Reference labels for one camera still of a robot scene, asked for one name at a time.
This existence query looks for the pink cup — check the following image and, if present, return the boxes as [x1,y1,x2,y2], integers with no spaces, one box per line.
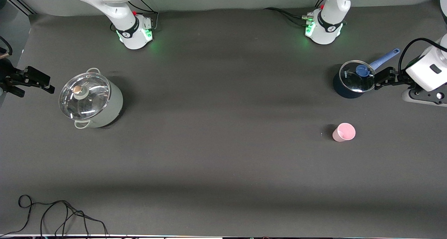
[332,123,356,142]

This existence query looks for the glass lid with blue knob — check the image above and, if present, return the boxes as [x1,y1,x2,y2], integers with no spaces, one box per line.
[339,60,376,93]

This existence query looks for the dark blue saucepan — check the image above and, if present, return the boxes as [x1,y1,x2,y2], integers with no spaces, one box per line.
[332,48,401,99]

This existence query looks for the glass lid with beige knob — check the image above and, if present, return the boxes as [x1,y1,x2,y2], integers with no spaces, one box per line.
[59,72,111,121]

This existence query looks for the dark grey table mat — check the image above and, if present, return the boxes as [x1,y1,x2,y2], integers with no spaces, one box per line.
[0,5,447,238]

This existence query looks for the pale green two-handled pot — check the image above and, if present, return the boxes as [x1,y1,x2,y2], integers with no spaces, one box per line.
[59,67,123,129]

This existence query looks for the thin black looped cable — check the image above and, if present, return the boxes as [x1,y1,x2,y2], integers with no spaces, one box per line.
[0,195,109,237]

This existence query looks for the black arm base cable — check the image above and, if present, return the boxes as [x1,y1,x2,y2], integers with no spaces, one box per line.
[126,0,160,32]
[264,0,327,27]

